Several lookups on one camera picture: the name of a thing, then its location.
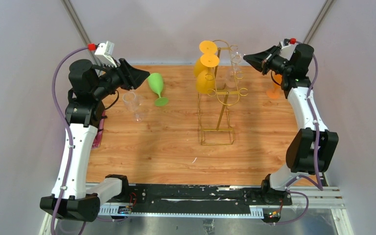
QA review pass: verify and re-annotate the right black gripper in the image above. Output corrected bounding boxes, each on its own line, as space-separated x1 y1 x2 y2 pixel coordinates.
244 45 294 76

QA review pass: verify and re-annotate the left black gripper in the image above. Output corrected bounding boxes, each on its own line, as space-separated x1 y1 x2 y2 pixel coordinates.
92 57 150 99

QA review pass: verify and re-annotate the green plastic glass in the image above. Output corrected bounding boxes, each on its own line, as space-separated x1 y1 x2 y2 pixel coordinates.
147 73 168 107

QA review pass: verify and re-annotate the clear wine glass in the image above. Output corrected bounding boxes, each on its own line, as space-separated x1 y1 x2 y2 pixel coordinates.
225 51 244 89
122 92 148 122

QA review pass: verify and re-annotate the orange plastic glass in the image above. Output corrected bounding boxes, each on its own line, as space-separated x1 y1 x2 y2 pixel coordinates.
266 73 282 99

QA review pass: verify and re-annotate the yellow plastic glass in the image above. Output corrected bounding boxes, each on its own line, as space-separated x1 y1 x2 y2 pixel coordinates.
196 68 215 94
194 40 220 77

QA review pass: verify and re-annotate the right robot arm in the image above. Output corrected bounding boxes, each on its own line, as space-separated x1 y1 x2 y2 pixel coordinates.
243 43 339 205

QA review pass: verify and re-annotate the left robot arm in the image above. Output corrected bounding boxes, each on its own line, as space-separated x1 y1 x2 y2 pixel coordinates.
40 58 150 222

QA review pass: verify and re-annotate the gold wine glass rack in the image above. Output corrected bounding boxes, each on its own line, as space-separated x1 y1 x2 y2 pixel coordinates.
196 40 248 146

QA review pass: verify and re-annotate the pink object beside table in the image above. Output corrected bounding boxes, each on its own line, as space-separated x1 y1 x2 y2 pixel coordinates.
91 111 107 150

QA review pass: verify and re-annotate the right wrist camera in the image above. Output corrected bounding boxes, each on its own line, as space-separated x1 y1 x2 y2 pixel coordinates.
279 38 297 58

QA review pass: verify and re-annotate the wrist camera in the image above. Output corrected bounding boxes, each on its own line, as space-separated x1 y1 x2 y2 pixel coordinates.
279 38 297 58
94 41 118 68

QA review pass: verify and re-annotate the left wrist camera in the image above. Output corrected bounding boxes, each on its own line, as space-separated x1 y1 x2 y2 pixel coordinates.
94 41 118 68

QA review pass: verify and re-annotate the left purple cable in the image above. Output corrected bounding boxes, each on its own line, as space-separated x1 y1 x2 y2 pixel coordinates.
50 44 96 235

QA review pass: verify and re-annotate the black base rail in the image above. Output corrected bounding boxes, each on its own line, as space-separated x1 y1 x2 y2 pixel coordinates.
91 183 293 218

